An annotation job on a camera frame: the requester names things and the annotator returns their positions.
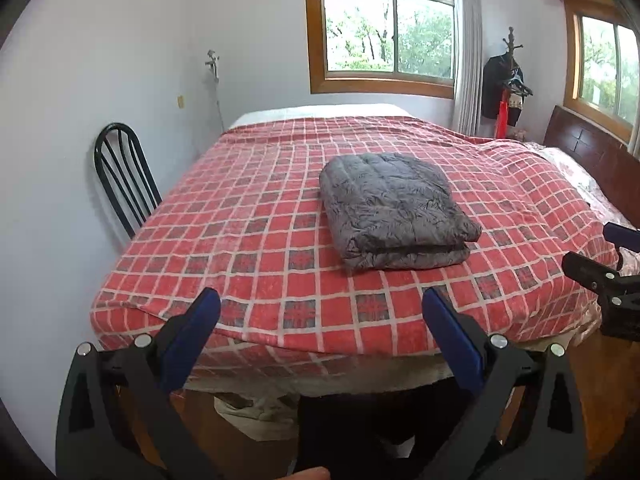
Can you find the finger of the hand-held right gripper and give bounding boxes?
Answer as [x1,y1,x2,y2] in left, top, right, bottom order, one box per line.
[561,251,640,343]
[602,222,640,271]

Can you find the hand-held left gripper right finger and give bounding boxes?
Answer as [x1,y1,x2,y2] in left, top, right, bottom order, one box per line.
[419,286,587,480]

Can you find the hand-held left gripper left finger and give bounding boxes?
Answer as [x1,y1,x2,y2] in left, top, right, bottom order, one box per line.
[55,287,222,480]

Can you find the grey quilted jacket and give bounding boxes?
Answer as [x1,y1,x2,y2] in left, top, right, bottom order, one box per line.
[319,152,483,273]

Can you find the black clothes hanger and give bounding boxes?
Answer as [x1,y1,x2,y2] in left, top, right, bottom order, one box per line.
[502,77,534,98]

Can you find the person's left hand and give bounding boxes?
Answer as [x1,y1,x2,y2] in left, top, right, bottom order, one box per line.
[287,466,331,480]

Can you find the floral bedding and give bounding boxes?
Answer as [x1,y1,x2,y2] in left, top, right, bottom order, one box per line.
[522,141,640,231]

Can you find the beige cloth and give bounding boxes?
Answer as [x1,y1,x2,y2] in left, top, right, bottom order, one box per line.
[214,392,301,441]

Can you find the dark wooden headboard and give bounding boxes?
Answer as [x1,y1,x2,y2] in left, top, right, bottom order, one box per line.
[543,105,640,201]

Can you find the bed with red plaid cover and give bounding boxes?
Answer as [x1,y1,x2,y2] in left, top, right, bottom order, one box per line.
[90,115,623,386]

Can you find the person's legs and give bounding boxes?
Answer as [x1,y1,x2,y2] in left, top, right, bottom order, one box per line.
[297,377,506,480]

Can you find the narrow wooden-framed window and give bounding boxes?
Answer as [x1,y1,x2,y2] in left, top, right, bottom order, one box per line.
[549,0,640,143]

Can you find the dark hanging coat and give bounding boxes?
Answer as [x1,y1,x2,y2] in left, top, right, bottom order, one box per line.
[481,55,526,121]

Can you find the wooden coat rack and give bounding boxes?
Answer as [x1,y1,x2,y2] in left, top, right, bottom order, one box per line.
[502,26,523,138]

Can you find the black metal chair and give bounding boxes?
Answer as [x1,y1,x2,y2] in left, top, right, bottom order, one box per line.
[94,122,163,241]

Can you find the long grey curtain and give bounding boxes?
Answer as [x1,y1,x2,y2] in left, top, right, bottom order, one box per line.
[450,0,485,136]

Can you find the white mattress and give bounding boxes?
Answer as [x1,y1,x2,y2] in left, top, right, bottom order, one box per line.
[182,104,456,396]

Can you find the wide wooden-framed window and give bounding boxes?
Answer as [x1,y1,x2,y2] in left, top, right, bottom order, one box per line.
[303,0,485,100]

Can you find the metal wall pipe fixture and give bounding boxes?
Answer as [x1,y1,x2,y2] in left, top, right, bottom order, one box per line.
[204,49,226,131]

